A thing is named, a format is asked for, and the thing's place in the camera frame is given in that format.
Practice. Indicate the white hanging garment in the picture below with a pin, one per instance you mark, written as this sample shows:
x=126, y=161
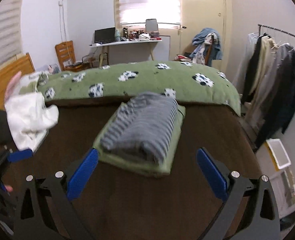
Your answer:
x=245, y=62

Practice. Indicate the green panda print blanket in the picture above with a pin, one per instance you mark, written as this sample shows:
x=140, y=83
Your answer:
x=142, y=82

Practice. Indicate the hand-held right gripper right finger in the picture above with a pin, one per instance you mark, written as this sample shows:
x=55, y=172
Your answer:
x=212, y=175

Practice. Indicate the black clothes rack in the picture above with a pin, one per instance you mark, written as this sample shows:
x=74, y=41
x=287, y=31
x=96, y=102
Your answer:
x=282, y=31

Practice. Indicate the brown bed blanket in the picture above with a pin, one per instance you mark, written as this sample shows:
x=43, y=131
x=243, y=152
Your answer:
x=212, y=135

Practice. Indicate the pale green pillow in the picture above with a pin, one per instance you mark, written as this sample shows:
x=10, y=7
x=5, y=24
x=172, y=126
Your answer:
x=36, y=81

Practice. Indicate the pile of clothes on chair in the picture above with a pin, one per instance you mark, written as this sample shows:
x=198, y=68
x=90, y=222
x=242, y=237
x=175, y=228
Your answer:
x=206, y=45

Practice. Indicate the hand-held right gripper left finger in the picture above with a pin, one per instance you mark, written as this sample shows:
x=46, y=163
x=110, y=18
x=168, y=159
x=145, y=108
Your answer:
x=82, y=175

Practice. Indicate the long dark hanging coat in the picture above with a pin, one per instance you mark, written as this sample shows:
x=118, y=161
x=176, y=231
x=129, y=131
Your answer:
x=282, y=105

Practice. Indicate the white desk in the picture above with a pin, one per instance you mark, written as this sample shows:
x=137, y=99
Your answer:
x=127, y=42

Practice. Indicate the standing mirror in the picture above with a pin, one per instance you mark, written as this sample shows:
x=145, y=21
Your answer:
x=152, y=25

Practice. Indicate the folded olive green garment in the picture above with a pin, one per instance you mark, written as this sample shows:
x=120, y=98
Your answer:
x=162, y=166

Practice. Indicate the grey striped zip hoodie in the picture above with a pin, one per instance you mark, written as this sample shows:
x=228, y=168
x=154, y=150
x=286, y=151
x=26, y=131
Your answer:
x=142, y=127

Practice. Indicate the grey hanging coat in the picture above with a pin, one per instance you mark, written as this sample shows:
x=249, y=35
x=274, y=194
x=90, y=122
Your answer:
x=277, y=75

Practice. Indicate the striped window blind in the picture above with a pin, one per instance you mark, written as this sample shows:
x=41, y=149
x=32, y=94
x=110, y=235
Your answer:
x=2, y=30

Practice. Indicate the beige hanging coat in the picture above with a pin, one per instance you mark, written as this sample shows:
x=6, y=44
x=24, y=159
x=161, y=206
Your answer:
x=263, y=62

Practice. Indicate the white plastic bin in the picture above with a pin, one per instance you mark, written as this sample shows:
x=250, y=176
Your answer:
x=278, y=155

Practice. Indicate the cream door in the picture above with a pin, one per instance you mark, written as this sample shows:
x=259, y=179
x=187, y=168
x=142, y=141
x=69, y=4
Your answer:
x=202, y=10

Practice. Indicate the bright window with blind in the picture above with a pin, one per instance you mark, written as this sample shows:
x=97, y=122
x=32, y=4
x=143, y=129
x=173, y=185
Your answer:
x=150, y=2

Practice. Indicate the person's left hand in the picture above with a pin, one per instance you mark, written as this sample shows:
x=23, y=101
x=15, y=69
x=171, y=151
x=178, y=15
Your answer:
x=9, y=188

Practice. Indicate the wooden chair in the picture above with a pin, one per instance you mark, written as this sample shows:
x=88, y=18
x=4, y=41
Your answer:
x=65, y=55

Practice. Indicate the pink pillow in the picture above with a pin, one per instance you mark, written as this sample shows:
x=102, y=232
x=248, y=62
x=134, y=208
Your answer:
x=13, y=85

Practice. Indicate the wooden headboard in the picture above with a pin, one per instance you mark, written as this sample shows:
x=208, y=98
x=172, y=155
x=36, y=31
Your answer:
x=2, y=80

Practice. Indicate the group of bottles on desk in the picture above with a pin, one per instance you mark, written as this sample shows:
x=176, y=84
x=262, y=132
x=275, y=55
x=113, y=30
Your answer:
x=137, y=34

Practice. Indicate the black laptop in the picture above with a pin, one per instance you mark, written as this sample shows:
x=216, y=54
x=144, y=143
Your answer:
x=105, y=35

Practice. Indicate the black hanging coat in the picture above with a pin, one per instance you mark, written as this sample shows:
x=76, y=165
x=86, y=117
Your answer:
x=252, y=67

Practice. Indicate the white fleece jacket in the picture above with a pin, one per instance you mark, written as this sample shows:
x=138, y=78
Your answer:
x=27, y=117

